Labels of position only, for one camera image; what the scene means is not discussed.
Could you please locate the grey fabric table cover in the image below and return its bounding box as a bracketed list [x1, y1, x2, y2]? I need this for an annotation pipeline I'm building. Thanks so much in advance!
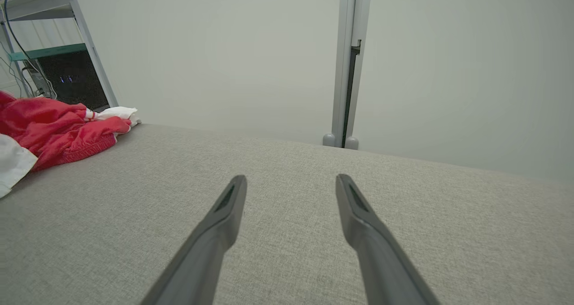
[0, 123, 574, 305]

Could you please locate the black computer tower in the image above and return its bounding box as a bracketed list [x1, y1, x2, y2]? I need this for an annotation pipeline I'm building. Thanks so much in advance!
[35, 49, 111, 113]

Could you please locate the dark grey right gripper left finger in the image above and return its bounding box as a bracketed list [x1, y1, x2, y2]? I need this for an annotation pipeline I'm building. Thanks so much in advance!
[140, 175, 248, 305]

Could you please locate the red garment with white band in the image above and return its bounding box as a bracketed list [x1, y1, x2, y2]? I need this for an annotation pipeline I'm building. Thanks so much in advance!
[18, 116, 132, 171]

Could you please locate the grey metal shelf rack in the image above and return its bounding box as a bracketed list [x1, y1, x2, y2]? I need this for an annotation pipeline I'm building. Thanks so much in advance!
[0, 0, 120, 109]

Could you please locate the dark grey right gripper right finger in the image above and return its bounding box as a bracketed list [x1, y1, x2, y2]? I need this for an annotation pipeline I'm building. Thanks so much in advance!
[336, 174, 440, 305]

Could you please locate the grey vertical frame post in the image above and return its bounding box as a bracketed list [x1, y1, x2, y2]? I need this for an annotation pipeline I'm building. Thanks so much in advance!
[322, 0, 373, 151]

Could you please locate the dark cable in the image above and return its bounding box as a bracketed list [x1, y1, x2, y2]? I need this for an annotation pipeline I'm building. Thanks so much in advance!
[4, 0, 57, 100]

